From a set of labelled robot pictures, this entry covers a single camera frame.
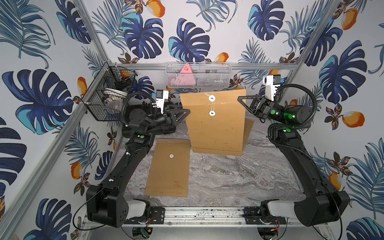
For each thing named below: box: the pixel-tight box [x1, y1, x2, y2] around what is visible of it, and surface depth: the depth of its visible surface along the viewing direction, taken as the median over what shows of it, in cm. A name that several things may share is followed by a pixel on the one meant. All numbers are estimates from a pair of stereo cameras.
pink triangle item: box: [171, 63, 196, 86], surface depth 92 cm
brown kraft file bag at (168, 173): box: [145, 138, 191, 198], surface depth 92 cm
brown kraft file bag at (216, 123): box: [179, 89, 247, 156], surface depth 56 cm
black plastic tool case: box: [122, 103, 177, 139], surface depth 58 cm
